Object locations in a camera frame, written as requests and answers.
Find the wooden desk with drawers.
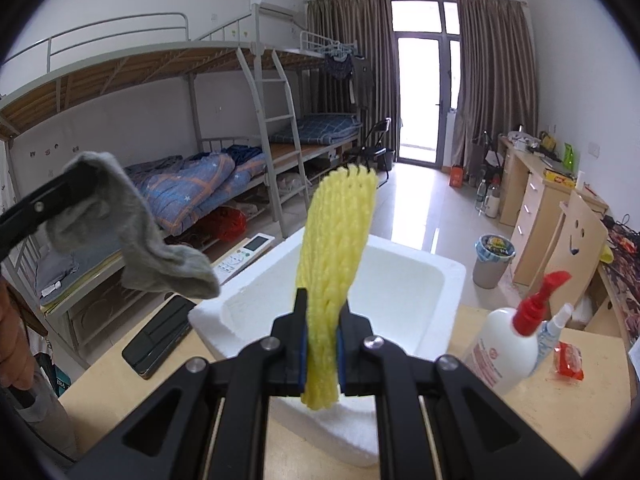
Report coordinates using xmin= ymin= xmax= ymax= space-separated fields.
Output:
xmin=494 ymin=131 xmax=612 ymax=288

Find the white air conditioner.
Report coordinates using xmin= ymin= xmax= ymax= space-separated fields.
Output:
xmin=250 ymin=0 xmax=299 ymax=15

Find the balcony glass door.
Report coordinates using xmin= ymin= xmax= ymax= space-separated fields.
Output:
xmin=392 ymin=0 xmax=461 ymax=168

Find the white remote control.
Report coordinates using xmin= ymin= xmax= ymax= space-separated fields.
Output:
xmin=214 ymin=233 xmax=274 ymax=285

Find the red snack packet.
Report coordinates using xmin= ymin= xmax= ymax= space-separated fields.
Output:
xmin=552 ymin=341 xmax=585 ymax=382

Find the yellow foam net sleeve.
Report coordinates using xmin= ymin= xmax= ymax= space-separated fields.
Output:
xmin=295 ymin=165 xmax=378 ymax=411

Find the blue spray bottle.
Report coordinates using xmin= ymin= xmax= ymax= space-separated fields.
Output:
xmin=532 ymin=304 xmax=574 ymax=374

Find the brown curtain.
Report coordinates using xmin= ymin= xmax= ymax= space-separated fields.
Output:
xmin=451 ymin=0 xmax=538 ymax=174
xmin=307 ymin=0 xmax=400 ymax=153

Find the wooden smiley chair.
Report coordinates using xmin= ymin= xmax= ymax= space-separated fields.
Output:
xmin=529 ymin=192 xmax=608 ymax=318

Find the white styrofoam box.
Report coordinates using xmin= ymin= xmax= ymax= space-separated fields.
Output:
xmin=189 ymin=231 xmax=466 ymax=467

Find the blue plaid quilt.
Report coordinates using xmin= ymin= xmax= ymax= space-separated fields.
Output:
xmin=125 ymin=144 xmax=266 ymax=236

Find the right brown curtain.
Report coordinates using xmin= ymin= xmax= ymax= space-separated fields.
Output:
xmin=451 ymin=0 xmax=538 ymax=174

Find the person's left hand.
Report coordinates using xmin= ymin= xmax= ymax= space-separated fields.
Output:
xmin=0 ymin=278 xmax=36 ymax=391

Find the grey trash bin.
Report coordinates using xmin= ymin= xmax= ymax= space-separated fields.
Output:
xmin=472 ymin=234 xmax=516 ymax=289

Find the metal bunk bed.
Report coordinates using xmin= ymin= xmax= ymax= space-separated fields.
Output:
xmin=0 ymin=12 xmax=374 ymax=356

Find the left brown curtain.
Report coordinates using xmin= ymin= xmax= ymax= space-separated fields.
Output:
xmin=307 ymin=0 xmax=400 ymax=153

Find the white lotion pump bottle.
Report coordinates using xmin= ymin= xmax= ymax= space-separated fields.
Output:
xmin=461 ymin=271 xmax=572 ymax=396

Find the black folding chair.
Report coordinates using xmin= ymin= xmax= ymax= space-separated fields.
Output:
xmin=344 ymin=117 xmax=392 ymax=172

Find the black smartphone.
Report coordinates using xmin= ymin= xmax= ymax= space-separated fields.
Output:
xmin=122 ymin=295 xmax=196 ymax=379

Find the grey sock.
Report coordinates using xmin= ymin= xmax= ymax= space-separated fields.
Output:
xmin=46 ymin=152 xmax=220 ymax=299

